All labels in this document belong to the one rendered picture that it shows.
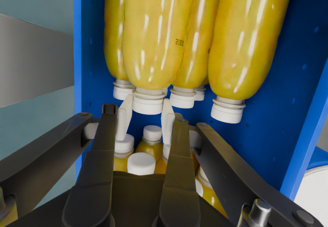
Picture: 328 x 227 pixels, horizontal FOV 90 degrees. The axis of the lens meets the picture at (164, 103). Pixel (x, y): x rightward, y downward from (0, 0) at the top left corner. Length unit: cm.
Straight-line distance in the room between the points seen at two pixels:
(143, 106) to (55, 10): 137
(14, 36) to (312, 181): 92
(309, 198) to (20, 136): 182
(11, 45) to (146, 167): 63
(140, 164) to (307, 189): 39
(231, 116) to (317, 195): 36
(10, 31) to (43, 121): 103
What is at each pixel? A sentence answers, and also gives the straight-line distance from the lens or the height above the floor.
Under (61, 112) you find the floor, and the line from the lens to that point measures 157.
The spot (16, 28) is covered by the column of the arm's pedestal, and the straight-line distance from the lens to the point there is 76.
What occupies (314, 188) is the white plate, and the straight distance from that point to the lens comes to 53.
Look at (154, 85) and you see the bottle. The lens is 18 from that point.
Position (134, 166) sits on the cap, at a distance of 23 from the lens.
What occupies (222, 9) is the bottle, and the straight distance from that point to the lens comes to 22.
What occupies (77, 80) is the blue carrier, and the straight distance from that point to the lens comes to 21.
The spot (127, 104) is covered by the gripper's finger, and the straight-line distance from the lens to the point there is 17.
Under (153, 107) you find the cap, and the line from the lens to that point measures 19.
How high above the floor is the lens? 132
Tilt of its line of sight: 75 degrees down
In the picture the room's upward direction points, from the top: 166 degrees clockwise
